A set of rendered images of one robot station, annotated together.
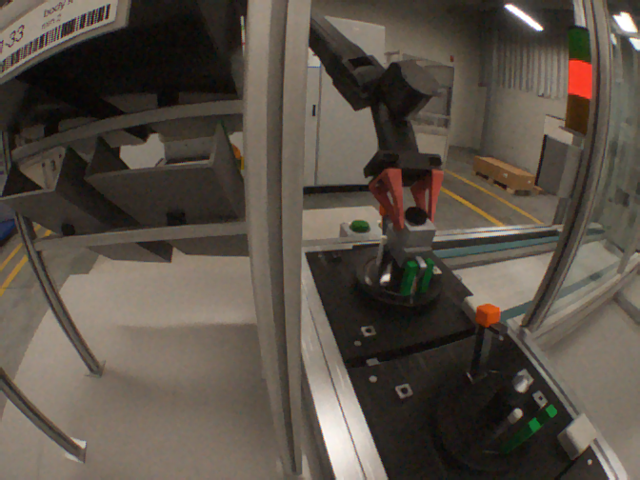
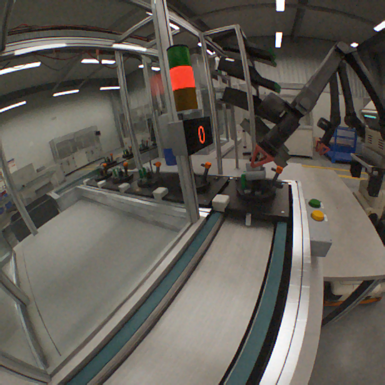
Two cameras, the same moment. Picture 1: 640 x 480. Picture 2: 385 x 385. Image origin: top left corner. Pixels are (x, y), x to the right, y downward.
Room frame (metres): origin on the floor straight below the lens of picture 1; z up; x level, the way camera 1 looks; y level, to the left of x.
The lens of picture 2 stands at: (0.55, -0.60, 1.25)
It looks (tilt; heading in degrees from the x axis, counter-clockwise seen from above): 27 degrees down; 138
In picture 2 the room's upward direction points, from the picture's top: 9 degrees counter-clockwise
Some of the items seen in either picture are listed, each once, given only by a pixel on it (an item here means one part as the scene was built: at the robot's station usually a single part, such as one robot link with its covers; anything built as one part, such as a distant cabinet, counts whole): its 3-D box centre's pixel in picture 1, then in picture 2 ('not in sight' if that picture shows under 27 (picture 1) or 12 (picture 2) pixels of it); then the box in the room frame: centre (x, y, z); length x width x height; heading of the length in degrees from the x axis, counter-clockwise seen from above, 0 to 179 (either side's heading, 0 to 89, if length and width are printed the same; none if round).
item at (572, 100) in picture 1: (581, 116); (185, 99); (0.29, -0.34, 1.28); 0.05 x 0.05 x 0.05
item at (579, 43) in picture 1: (583, 50); (179, 59); (0.29, -0.34, 1.38); 0.05 x 0.05 x 0.05
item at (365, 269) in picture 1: (398, 279); (255, 190); (0.35, -0.12, 0.98); 0.14 x 0.14 x 0.02
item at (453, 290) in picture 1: (396, 289); (255, 194); (0.35, -0.12, 0.96); 0.24 x 0.24 x 0.02; 14
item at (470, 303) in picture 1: (478, 313); (220, 203); (0.28, -0.24, 0.97); 0.05 x 0.05 x 0.04; 14
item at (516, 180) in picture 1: (503, 174); not in sight; (5.08, -3.69, 0.20); 1.20 x 0.80 x 0.41; 18
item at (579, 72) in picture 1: (583, 82); (182, 79); (0.29, -0.34, 1.33); 0.05 x 0.05 x 0.05
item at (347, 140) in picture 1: (344, 105); not in sight; (3.79, -0.22, 1.12); 0.80 x 0.54 x 2.25; 108
